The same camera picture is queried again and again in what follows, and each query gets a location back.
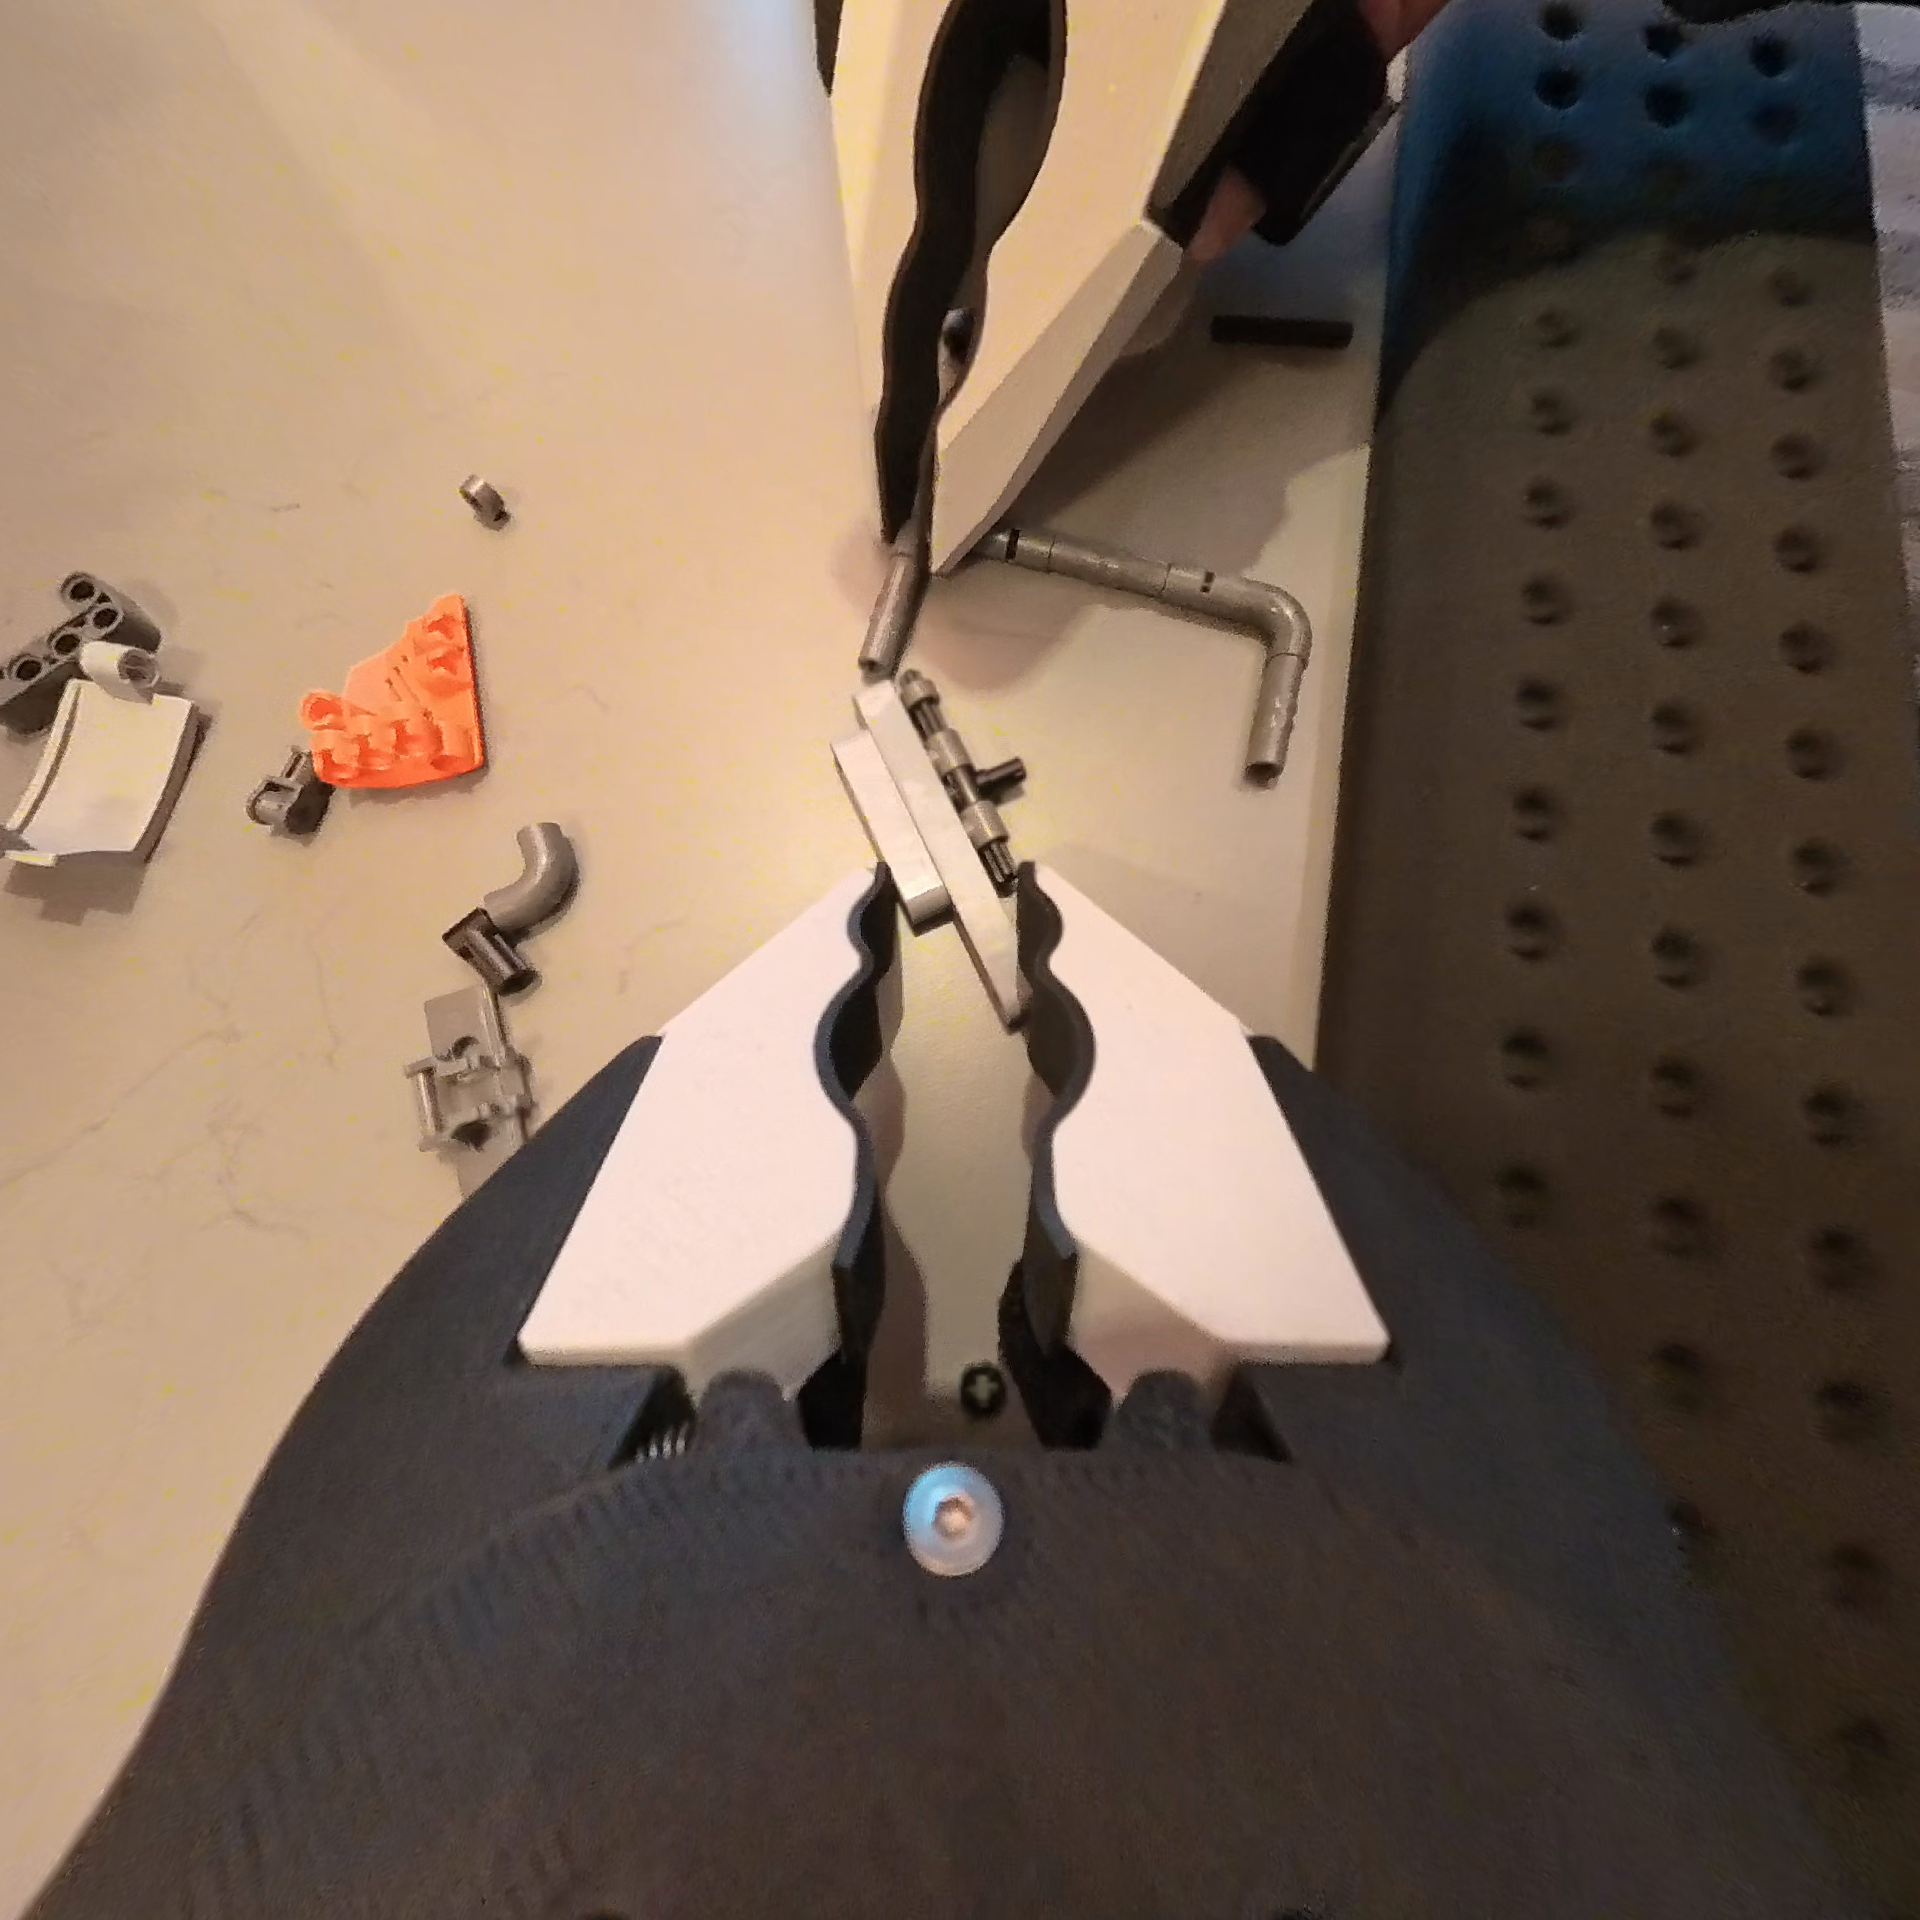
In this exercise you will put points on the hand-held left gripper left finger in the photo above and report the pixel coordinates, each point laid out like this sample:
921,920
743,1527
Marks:
691,1201

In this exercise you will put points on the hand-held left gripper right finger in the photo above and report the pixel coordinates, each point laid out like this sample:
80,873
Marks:
1224,1201

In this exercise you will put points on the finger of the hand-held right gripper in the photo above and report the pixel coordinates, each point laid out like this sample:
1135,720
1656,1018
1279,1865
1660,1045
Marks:
1110,224
868,149

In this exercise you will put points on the grey bent rod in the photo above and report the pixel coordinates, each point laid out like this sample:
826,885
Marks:
1140,573

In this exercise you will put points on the light grey double toy beam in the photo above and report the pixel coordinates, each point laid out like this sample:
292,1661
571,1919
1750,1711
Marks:
930,855

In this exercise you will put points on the short black toy pin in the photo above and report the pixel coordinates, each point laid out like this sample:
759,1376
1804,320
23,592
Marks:
996,776

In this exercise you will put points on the grey toy elbow pipe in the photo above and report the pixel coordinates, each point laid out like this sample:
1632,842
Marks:
538,878

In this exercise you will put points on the person's right hand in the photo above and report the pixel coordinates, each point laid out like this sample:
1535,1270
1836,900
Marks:
1232,223

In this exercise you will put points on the short black toy axle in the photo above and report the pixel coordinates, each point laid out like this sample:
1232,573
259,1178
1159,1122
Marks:
1276,329

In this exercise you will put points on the grey flat toy plate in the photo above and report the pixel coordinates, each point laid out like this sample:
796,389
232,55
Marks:
468,1079

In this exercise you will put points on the black toy clip connector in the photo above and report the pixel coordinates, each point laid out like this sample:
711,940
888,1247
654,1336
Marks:
489,949

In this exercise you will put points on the black dotted mat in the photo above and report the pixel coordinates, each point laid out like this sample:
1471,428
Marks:
1622,1050

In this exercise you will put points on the small grey toy bush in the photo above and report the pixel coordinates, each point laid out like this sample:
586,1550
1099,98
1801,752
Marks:
482,500

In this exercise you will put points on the orange toy wedge panel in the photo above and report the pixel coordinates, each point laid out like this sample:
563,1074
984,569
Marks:
406,704

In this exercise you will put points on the dark grey small toy connector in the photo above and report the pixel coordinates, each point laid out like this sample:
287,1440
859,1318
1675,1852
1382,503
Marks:
288,792

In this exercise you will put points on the light grey curved toy panel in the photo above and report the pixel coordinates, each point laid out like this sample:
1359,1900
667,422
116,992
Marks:
105,780

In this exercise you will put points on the dark grey angled toy beam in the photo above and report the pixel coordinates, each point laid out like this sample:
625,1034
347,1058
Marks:
75,639

